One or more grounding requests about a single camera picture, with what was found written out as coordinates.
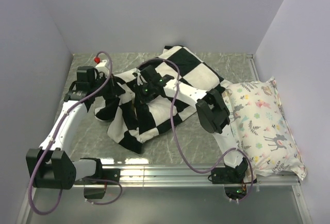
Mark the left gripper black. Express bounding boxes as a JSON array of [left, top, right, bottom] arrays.
[[90, 73, 125, 98]]

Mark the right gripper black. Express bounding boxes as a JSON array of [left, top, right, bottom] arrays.
[[134, 82, 155, 108]]

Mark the black white checkered pillowcase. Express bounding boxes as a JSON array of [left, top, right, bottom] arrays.
[[94, 45, 230, 154]]

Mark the white pillow yellow edge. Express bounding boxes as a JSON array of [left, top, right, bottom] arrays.
[[135, 98, 171, 129]]

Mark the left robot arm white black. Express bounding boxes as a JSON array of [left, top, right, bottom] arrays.
[[26, 61, 119, 190]]

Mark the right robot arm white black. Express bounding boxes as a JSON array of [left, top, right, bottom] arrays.
[[135, 66, 250, 184]]

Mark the floral printed pillow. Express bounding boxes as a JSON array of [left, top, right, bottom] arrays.
[[223, 78, 307, 181]]

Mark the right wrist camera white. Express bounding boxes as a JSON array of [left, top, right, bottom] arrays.
[[133, 69, 146, 85]]

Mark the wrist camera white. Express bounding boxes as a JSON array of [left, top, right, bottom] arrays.
[[133, 69, 146, 85], [94, 57, 110, 77]]

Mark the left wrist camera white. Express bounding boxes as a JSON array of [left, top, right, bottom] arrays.
[[94, 57, 110, 77]]

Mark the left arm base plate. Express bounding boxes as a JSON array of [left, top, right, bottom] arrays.
[[74, 168, 121, 185]]

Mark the aluminium front rail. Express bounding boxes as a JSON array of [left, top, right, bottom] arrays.
[[63, 165, 301, 189]]

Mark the aluminium rail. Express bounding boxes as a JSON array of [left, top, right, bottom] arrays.
[[63, 165, 301, 189], [246, 54, 260, 81]]

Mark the aluminium right side rail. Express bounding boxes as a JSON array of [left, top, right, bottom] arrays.
[[246, 54, 260, 81]]

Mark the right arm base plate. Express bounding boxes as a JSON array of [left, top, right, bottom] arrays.
[[208, 167, 245, 184]]

